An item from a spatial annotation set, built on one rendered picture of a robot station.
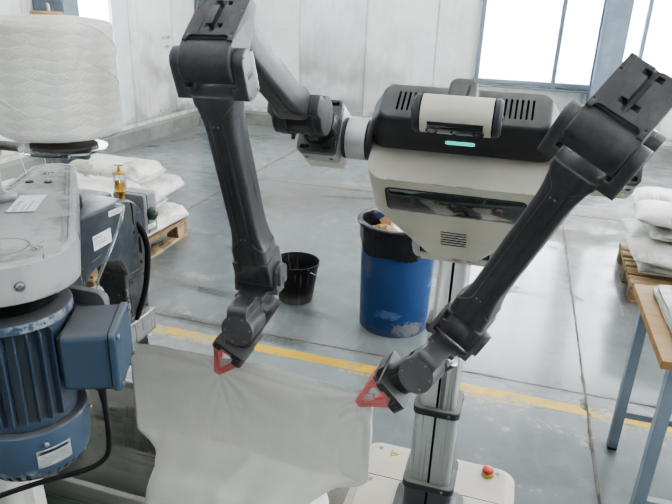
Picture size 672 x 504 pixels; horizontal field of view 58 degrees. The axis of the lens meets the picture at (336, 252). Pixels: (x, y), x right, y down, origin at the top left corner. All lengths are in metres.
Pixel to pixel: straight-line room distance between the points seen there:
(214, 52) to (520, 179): 0.69
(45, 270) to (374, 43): 8.50
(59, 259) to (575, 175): 0.64
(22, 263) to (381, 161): 0.78
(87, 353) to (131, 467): 1.14
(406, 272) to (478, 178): 2.05
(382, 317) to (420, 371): 2.50
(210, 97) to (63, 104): 0.19
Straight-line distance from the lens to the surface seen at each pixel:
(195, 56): 0.86
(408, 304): 3.40
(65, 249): 0.84
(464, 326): 0.98
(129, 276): 1.35
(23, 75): 0.89
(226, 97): 0.87
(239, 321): 1.03
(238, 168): 0.92
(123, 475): 2.03
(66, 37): 0.88
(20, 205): 1.03
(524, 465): 2.76
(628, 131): 0.77
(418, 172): 1.30
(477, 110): 1.13
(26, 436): 0.94
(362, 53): 9.21
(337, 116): 1.34
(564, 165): 0.78
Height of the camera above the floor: 1.70
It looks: 21 degrees down
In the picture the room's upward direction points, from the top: 2 degrees clockwise
